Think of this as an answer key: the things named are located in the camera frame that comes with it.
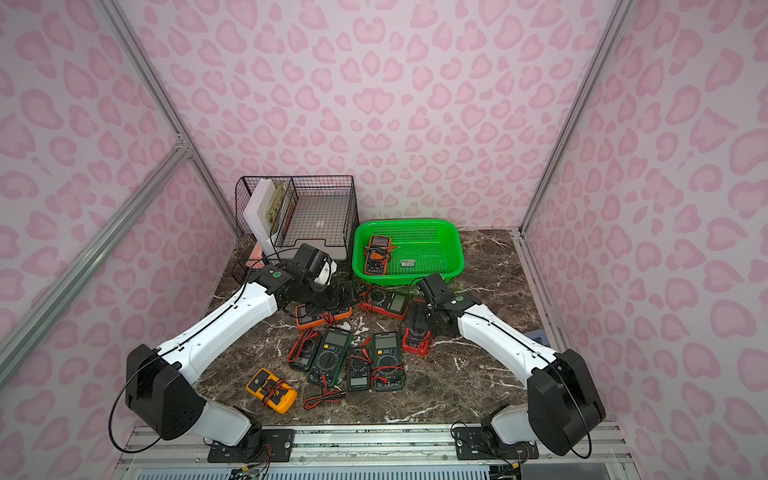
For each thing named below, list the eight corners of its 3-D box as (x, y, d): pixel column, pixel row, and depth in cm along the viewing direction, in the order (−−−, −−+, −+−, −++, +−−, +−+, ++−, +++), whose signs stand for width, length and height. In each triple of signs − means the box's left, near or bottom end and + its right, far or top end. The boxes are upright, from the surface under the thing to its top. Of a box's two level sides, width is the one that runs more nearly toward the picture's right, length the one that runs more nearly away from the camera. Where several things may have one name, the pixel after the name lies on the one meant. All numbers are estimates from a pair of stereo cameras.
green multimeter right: (371, 391, 83) (370, 387, 80) (373, 337, 94) (372, 332, 91) (403, 391, 83) (403, 387, 80) (402, 337, 94) (402, 332, 91)
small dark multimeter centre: (345, 391, 83) (343, 386, 80) (349, 355, 90) (347, 349, 86) (370, 391, 83) (369, 386, 80) (372, 355, 90) (371, 349, 86)
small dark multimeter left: (288, 367, 88) (284, 362, 84) (304, 332, 95) (300, 326, 91) (309, 372, 87) (305, 367, 83) (323, 336, 94) (320, 330, 90)
